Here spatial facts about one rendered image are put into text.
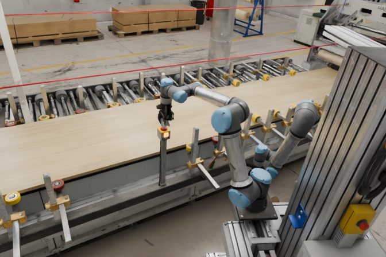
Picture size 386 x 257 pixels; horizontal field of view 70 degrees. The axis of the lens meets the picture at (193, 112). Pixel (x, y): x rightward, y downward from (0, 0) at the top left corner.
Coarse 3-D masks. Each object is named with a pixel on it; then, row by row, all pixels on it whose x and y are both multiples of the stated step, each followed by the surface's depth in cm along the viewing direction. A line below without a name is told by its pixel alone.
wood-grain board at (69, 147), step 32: (192, 96) 299; (256, 96) 311; (288, 96) 318; (320, 96) 324; (0, 128) 226; (32, 128) 229; (64, 128) 232; (96, 128) 236; (128, 128) 239; (192, 128) 247; (0, 160) 195; (32, 160) 198; (64, 160) 200; (96, 160) 203; (128, 160) 206
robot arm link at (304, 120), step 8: (296, 112) 157; (304, 112) 153; (312, 112) 154; (296, 120) 154; (304, 120) 151; (312, 120) 152; (296, 128) 153; (304, 128) 151; (288, 136) 159; (296, 136) 154; (304, 136) 154; (288, 144) 160; (296, 144) 159; (280, 152) 165; (288, 152) 162; (272, 160) 171; (280, 160) 166; (272, 168) 171; (280, 168) 172; (272, 176) 172
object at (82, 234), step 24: (120, 168) 212; (144, 168) 225; (168, 168) 239; (72, 192) 201; (96, 192) 212; (192, 192) 274; (216, 192) 299; (0, 216) 182; (120, 216) 244; (144, 216) 255; (48, 240) 212; (72, 240) 226; (96, 240) 243
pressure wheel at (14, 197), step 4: (12, 192) 171; (16, 192) 172; (8, 196) 169; (12, 196) 168; (16, 196) 169; (20, 196) 171; (8, 200) 166; (12, 200) 166; (16, 200) 168; (8, 204) 167; (12, 204) 167
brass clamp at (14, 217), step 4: (24, 212) 167; (12, 216) 164; (16, 216) 164; (20, 216) 164; (24, 216) 164; (0, 220) 161; (12, 220) 162; (20, 220) 164; (24, 220) 166; (0, 224) 160; (4, 224) 160; (8, 224) 161; (12, 224) 163; (0, 228) 160; (4, 228) 161
